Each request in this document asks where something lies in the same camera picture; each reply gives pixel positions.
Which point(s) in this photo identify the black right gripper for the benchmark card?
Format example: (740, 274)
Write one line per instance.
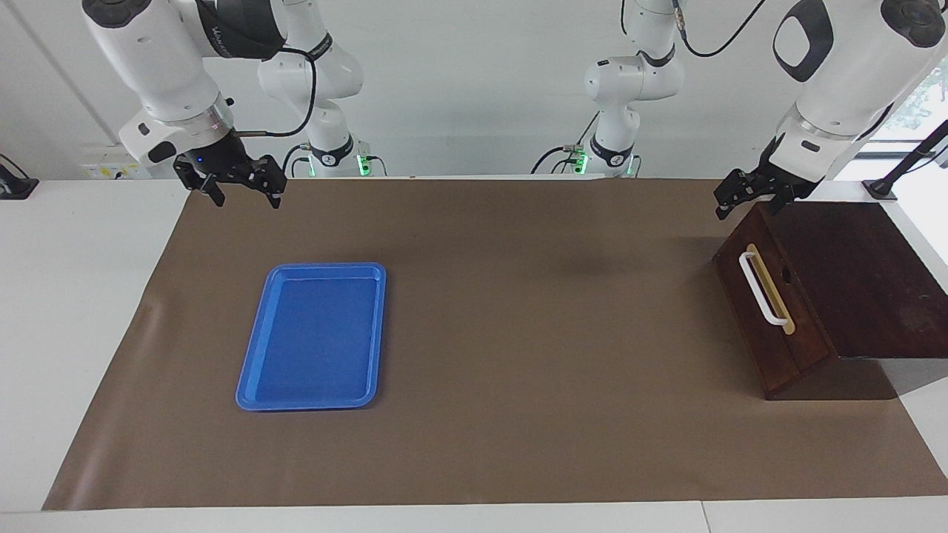
(218, 159)

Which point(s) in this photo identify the white wall socket box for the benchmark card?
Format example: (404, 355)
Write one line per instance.
(111, 164)

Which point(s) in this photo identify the blue plastic tray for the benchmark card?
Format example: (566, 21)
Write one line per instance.
(311, 340)

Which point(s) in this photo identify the brown table mat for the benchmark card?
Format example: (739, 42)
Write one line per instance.
(518, 333)

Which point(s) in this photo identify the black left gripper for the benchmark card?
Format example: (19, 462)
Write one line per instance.
(789, 178)

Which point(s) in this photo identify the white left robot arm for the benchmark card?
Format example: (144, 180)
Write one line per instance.
(852, 74)

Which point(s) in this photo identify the dark wooden cabinet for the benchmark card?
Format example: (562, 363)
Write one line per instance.
(866, 281)

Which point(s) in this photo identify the dark wooden drawer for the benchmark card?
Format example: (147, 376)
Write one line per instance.
(803, 326)

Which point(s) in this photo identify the black clamp base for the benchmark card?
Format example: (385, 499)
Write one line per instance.
(15, 185)

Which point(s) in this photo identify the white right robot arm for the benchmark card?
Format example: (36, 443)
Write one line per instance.
(155, 66)

